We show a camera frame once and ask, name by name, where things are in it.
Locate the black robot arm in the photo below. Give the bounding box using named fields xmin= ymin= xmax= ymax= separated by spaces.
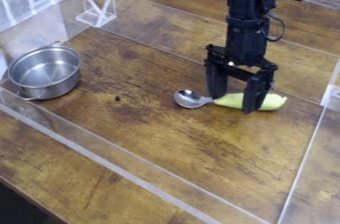
xmin=204 ymin=0 xmax=280 ymax=113

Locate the clear acrylic triangle bracket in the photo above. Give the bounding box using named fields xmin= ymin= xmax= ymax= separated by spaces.
xmin=76 ymin=0 xmax=117 ymax=28

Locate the green handled metal spoon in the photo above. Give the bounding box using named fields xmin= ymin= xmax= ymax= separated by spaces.
xmin=173 ymin=90 xmax=287 ymax=111

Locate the clear acrylic front barrier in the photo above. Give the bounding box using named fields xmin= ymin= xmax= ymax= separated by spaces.
xmin=0 ymin=87 xmax=269 ymax=224

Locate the small stainless steel pot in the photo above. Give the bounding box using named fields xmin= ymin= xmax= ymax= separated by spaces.
xmin=8 ymin=43 xmax=81 ymax=101

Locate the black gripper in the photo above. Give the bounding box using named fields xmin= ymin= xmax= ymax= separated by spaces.
xmin=204 ymin=16 xmax=277 ymax=113

